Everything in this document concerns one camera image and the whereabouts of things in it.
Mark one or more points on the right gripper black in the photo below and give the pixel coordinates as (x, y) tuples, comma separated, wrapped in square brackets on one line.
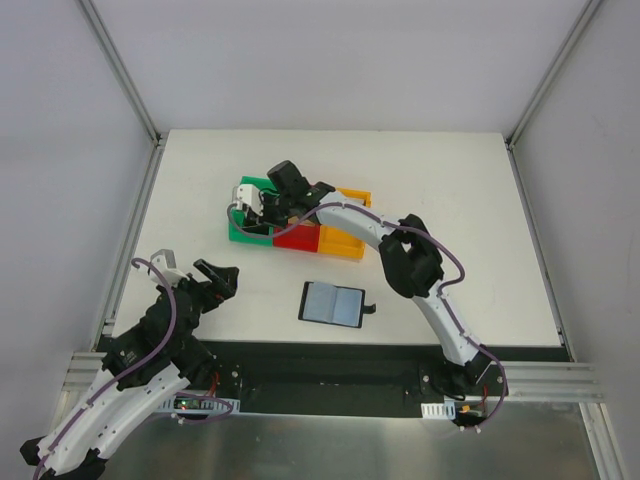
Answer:
[(265, 215)]

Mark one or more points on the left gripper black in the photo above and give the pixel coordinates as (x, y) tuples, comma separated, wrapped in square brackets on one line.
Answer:
[(201, 292)]

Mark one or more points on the black leather card holder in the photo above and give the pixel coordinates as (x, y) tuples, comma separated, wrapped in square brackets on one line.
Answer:
[(334, 305)]

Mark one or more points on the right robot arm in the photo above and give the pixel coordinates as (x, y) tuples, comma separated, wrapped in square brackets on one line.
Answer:
[(412, 260)]

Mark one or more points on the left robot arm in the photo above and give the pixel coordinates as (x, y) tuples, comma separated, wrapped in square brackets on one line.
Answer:
[(105, 415)]

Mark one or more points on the red plastic bin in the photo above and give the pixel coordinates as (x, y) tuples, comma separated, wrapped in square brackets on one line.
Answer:
[(304, 238)]

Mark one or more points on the green plastic bin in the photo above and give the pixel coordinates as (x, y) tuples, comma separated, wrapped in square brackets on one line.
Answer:
[(263, 232)]

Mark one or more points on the orange plastic bin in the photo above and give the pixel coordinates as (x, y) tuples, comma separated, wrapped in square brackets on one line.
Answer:
[(335, 242)]

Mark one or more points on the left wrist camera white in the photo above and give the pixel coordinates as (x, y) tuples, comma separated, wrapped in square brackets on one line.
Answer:
[(166, 270)]

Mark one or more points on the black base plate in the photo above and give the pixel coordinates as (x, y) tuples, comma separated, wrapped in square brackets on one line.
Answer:
[(387, 381)]

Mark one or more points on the left white cable duct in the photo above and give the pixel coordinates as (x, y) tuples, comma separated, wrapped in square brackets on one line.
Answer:
[(198, 405)]

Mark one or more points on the white cable duct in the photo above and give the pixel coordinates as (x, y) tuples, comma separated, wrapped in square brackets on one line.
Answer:
[(439, 411), (198, 405)]

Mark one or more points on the right white cable duct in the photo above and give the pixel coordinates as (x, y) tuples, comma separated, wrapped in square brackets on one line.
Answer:
[(439, 411)]

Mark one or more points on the left aluminium frame post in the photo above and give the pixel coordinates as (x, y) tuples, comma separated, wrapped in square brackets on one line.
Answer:
[(114, 60)]

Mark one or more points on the aluminium frame post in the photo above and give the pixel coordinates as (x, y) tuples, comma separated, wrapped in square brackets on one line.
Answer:
[(577, 31), (114, 60)]

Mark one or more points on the aluminium front rail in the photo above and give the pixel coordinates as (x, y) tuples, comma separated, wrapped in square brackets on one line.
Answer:
[(565, 382)]

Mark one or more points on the right aluminium frame post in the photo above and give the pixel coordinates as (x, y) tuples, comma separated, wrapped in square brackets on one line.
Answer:
[(577, 31)]

